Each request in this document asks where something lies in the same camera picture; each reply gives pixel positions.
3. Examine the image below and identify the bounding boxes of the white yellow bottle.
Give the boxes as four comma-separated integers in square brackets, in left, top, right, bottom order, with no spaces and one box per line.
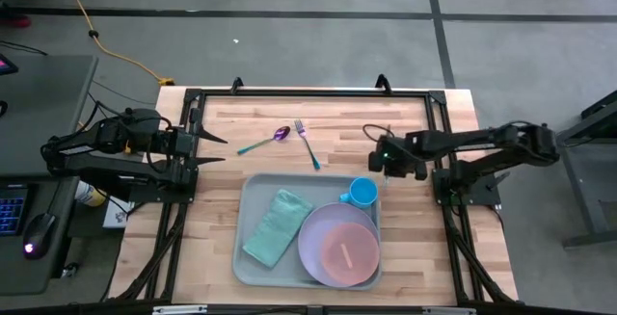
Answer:
[75,179,108,209]

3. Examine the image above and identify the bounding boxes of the silver metal bracket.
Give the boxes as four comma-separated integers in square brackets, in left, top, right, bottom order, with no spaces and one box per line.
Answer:
[152,304,208,315]

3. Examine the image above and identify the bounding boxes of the lavender plate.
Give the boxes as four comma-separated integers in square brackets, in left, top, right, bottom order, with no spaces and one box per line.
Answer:
[297,202,381,289]

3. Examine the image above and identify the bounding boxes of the white box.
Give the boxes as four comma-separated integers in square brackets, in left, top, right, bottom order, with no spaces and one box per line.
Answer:
[102,197,136,230]

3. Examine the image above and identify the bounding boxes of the teal cloth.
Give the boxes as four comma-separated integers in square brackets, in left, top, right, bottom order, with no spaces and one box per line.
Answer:
[241,188,314,269]

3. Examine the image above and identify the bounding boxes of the pink translucent bowl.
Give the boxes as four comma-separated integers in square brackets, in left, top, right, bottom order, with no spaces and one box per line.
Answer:
[319,222,381,287]

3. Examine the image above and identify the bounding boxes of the dark side stand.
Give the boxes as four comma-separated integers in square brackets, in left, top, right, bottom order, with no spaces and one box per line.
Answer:
[531,90,617,249]

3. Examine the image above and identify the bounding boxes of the thin black floor cable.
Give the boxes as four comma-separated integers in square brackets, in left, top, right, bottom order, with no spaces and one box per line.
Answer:
[0,39,49,58]

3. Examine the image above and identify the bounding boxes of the small screen device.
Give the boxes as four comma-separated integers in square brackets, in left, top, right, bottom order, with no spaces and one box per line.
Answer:
[0,53,19,76]

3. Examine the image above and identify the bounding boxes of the black computer mouse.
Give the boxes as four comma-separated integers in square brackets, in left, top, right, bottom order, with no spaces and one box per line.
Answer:
[22,212,58,261]

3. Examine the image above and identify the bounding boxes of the backlit keyboard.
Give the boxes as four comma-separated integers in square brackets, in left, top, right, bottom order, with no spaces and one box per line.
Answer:
[0,187,29,237]

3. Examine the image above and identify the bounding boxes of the person's shoe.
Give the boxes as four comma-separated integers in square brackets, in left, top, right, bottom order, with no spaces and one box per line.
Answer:
[0,13,33,30]

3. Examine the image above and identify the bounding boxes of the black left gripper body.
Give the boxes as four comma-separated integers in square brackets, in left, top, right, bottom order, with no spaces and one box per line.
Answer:
[166,108,201,186]

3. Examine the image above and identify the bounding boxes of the grey desk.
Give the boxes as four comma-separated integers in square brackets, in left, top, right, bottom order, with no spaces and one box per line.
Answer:
[0,54,100,297]

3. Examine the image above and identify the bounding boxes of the blue plastic cup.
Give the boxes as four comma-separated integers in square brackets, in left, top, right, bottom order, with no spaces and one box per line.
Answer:
[338,176,379,210]

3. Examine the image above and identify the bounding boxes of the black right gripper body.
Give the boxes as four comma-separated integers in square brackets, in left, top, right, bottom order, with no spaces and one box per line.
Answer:
[368,131,429,181]

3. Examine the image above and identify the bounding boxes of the iridescent purple teal fork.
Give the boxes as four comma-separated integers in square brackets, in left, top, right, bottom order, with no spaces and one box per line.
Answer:
[294,118,321,171]

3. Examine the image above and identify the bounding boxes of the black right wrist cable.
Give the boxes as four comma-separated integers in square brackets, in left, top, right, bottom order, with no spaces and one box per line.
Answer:
[362,122,395,144]

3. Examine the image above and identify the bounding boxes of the grey plastic tray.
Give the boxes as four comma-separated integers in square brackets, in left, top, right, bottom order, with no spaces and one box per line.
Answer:
[232,172,383,291]

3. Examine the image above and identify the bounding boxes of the iridescent purple teal spoon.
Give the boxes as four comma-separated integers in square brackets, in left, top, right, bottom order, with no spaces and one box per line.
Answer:
[236,125,292,156]

